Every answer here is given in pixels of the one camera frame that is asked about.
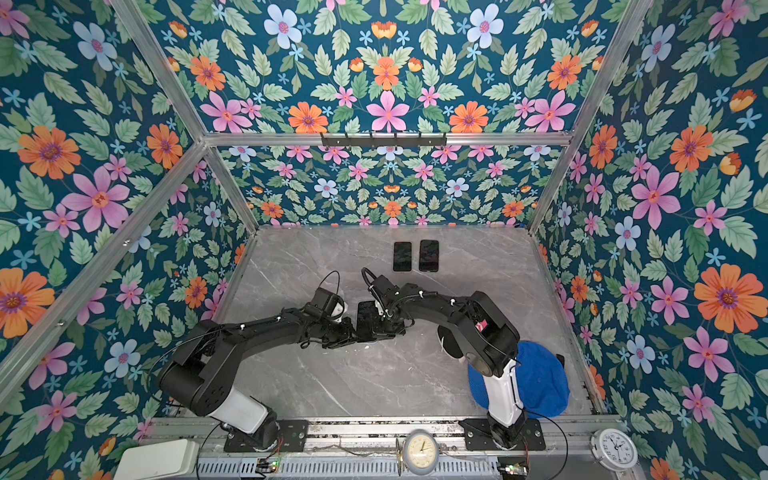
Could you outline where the black phone pink edge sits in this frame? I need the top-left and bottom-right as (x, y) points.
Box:
(392, 241), (413, 272)

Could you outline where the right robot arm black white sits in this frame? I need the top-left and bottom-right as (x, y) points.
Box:
(368, 276), (527, 449)

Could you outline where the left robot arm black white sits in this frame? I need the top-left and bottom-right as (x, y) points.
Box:
(158, 308), (357, 435)

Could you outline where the round beige clock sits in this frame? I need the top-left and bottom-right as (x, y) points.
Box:
(401, 429), (440, 475)

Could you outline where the blue cloth hat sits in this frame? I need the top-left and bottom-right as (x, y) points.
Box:
(468, 342), (570, 427)

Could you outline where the white box device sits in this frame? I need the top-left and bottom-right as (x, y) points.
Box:
(114, 439), (200, 480)

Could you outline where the white alarm clock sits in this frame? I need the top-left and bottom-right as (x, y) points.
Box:
(590, 428), (639, 472)

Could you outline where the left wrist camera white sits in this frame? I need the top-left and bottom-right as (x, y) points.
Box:
(331, 301), (347, 323)

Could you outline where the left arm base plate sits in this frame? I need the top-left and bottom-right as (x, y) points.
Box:
(223, 419), (310, 453)

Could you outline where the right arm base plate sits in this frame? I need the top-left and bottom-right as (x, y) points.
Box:
(458, 417), (546, 451)

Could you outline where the aluminium front rail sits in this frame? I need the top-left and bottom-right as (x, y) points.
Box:
(139, 415), (626, 451)

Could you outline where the black hook rail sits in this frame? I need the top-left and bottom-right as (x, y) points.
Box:
(320, 133), (448, 148)

